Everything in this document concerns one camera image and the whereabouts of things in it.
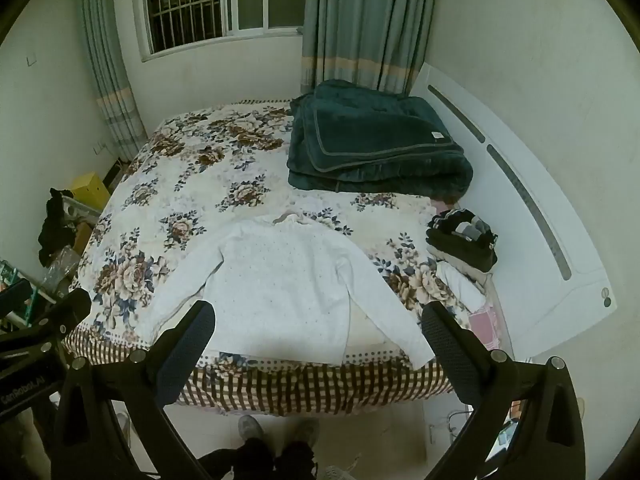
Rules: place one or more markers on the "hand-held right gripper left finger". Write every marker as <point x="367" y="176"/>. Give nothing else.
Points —
<point x="187" y="350"/>

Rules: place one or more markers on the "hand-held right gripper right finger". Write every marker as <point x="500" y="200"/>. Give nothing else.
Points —
<point x="450" y="350"/>

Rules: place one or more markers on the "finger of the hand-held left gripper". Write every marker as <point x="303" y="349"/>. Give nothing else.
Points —
<point x="60" y="317"/>
<point x="12" y="297"/>

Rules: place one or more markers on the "white long-sleeve shirt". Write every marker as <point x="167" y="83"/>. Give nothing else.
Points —
<point x="285" y="280"/>

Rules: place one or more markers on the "stack of dark folded clothes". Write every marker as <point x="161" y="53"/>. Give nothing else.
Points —
<point x="462" y="242"/>

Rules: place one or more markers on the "pink checked cloth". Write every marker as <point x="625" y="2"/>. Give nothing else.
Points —
<point x="487" y="325"/>

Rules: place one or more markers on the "clear plastic bag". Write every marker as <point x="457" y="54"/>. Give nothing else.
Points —
<point x="62" y="267"/>

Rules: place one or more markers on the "white folded cloth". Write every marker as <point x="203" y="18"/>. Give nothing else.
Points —
<point x="462" y="285"/>

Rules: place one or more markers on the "black cloth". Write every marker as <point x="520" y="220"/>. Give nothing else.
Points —
<point x="52" y="230"/>

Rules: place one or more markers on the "person's left shoe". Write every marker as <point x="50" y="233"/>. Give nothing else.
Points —
<point x="251" y="427"/>

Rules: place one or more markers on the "white plastic crate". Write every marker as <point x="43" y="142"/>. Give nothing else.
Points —
<point x="80" y="210"/>

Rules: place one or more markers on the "yellow box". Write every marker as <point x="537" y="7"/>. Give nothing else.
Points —
<point x="90" y="190"/>

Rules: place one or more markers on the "floral bed sheet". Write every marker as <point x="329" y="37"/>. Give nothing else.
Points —
<point x="200" y="185"/>

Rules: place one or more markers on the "white bed headboard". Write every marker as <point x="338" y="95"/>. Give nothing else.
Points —
<point x="530" y="195"/>

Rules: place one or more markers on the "dark green folded blanket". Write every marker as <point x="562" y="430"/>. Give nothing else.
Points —
<point x="375" y="140"/>

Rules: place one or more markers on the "grey-green curtain with striped band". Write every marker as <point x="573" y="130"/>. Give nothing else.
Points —
<point x="365" y="20"/>
<point x="112" y="60"/>

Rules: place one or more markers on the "window with metal grille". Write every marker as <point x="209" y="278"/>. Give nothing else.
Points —
<point x="210" y="5"/>

